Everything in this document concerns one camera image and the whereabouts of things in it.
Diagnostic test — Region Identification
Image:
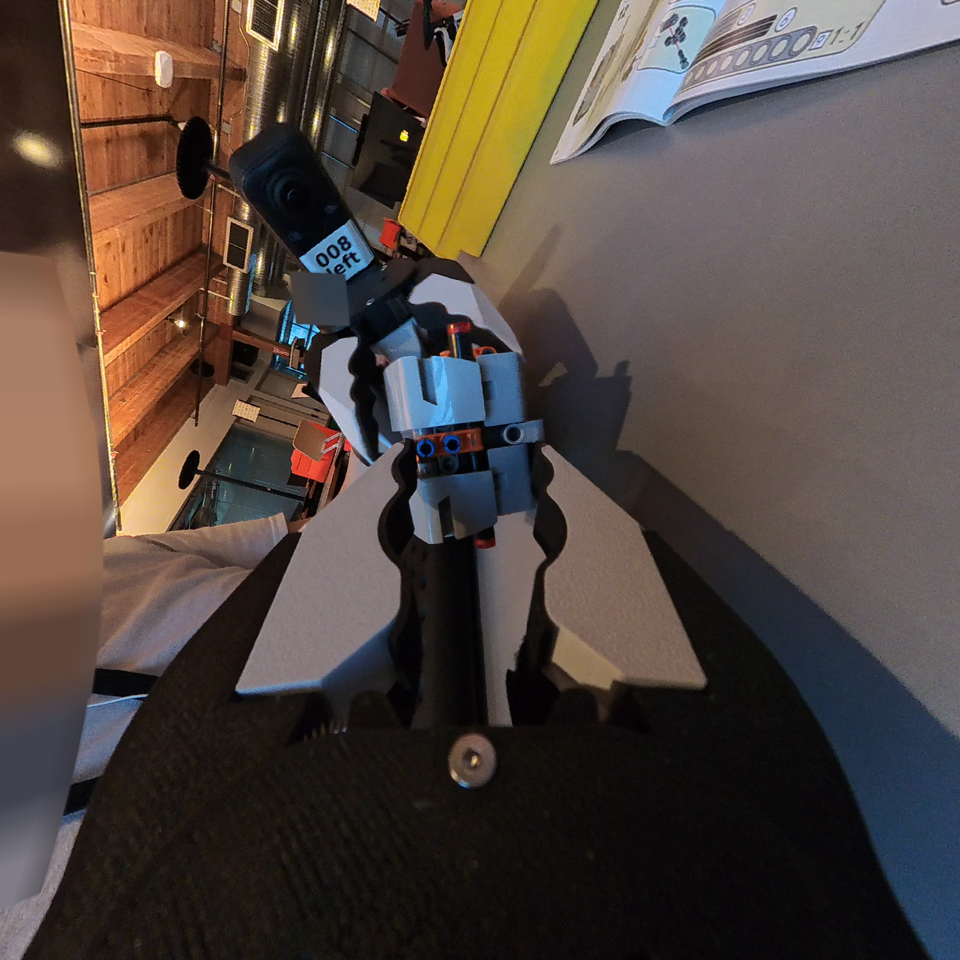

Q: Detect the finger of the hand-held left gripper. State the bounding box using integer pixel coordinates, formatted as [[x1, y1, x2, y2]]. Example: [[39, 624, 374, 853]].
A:
[[318, 330, 395, 465], [408, 271, 528, 363]]

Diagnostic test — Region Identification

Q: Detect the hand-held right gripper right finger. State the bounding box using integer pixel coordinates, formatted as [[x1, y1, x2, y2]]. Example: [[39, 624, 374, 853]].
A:
[[512, 442, 710, 727]]

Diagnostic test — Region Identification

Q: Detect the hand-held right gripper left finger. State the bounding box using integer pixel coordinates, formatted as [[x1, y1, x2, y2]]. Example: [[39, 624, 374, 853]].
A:
[[234, 442, 418, 729]]

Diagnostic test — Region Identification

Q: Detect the grey building block robot model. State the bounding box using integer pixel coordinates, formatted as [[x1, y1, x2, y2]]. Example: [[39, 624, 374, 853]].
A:
[[382, 321, 547, 549]]

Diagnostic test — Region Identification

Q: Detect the grey desk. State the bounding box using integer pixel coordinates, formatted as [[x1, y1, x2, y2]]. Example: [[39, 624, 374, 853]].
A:
[[420, 0, 960, 864]]

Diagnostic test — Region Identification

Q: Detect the black monitor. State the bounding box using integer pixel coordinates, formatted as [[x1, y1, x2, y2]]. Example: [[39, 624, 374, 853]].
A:
[[351, 90, 427, 207]]

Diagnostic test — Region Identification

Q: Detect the brown cardboard box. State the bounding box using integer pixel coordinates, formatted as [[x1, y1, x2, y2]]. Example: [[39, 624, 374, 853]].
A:
[[393, 0, 455, 117]]

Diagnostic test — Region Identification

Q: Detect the yellow plastic bin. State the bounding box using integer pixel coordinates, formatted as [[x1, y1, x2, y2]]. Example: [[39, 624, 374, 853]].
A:
[[397, 0, 601, 260]]

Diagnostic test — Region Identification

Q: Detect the open instruction booklet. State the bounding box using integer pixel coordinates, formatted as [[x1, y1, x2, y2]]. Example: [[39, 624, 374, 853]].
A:
[[549, 0, 960, 166]]

